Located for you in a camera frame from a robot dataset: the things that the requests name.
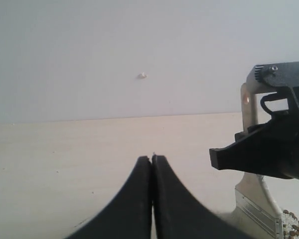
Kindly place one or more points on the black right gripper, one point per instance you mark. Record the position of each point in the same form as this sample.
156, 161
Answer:
271, 149

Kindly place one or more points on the brown beans and white crumbs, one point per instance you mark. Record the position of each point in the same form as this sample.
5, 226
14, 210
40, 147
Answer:
290, 225

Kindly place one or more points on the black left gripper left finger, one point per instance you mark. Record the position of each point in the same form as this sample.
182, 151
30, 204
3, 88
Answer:
129, 214

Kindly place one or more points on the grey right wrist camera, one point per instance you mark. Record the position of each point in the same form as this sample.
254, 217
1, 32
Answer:
265, 78

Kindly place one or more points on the small white wall plug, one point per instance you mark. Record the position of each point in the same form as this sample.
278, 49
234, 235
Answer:
142, 75

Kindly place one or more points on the wooden paint brush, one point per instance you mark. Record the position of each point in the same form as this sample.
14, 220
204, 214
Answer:
257, 214

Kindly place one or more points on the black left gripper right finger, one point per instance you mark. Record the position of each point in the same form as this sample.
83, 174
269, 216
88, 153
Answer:
178, 214

